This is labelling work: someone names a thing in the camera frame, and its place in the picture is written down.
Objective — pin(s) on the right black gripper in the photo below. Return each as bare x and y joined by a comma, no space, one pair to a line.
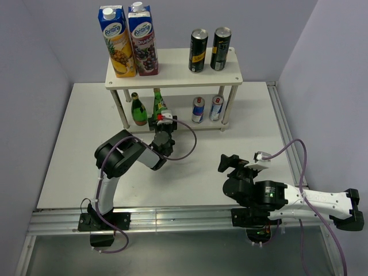
234,161

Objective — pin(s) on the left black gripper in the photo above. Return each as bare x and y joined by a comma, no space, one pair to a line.
153,125

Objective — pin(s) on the green glass bottle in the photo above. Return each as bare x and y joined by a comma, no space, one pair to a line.
138,110
159,104

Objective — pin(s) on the silver energy can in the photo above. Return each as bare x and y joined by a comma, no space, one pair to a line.
198,110
216,107

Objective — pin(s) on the black can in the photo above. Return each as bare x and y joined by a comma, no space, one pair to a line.
198,45
221,42

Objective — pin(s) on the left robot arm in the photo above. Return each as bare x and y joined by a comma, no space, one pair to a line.
117,155

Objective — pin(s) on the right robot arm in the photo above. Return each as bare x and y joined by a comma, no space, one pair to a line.
269,202

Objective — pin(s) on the white two-tier shelf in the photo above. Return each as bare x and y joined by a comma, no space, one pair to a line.
178,86

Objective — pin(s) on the grape juice carton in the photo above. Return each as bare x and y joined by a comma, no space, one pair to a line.
143,39

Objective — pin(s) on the pineapple juice carton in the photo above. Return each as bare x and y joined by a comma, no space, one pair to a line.
117,39

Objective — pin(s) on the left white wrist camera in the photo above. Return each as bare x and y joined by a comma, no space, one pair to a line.
165,117

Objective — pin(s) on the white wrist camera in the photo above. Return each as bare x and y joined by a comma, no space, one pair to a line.
261,161
165,117

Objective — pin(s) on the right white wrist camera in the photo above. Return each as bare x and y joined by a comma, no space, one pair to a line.
261,161

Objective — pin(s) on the aluminium right rail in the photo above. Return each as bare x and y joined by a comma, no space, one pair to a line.
291,153

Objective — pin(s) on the aluminium rail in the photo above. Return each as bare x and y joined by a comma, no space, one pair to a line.
143,220
291,153

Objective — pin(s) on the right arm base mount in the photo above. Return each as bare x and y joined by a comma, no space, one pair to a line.
260,229

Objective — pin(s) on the aluminium front rail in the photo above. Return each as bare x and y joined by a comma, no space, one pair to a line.
143,220

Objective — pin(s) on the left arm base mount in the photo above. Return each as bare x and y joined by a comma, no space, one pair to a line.
103,235

